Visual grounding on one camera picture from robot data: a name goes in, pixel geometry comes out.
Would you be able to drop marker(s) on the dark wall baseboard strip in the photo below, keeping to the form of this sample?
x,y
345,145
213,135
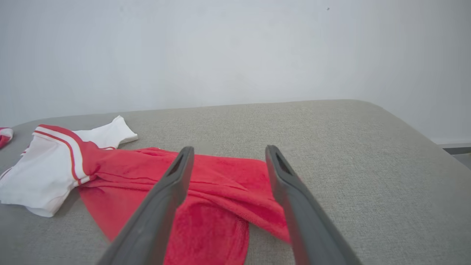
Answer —
x,y
456,149

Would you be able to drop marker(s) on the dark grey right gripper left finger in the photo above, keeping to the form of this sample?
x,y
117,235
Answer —
x,y
154,221

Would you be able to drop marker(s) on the red jersey with white sleeves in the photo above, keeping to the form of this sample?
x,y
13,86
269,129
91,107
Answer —
x,y
220,191

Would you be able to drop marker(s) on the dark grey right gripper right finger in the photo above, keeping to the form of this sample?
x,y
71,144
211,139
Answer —
x,y
312,228

